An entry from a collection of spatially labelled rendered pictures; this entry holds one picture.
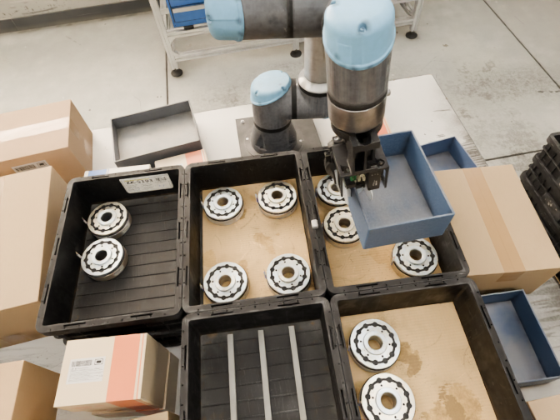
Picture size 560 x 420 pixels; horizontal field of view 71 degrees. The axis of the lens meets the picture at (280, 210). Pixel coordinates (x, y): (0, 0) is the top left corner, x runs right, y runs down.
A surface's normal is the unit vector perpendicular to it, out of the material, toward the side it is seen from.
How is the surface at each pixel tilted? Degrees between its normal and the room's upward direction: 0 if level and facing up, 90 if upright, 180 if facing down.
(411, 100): 0
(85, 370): 0
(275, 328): 0
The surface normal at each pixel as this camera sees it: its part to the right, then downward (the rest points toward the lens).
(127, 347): -0.06, -0.55
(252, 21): 0.00, 0.76
